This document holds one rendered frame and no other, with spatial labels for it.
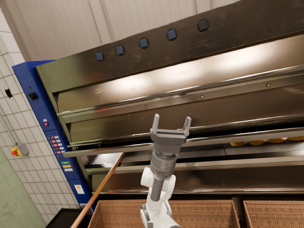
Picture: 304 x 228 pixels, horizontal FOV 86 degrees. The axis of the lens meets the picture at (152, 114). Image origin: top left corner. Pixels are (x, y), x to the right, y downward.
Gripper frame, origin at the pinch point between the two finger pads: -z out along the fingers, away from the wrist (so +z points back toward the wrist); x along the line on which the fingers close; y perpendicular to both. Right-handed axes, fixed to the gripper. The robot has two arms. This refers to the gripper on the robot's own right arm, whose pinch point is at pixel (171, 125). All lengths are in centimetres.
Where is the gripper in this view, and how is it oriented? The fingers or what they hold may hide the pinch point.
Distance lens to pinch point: 53.4
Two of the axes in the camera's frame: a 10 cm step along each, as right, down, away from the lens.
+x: -9.7, -0.8, -2.4
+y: -1.9, -3.7, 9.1
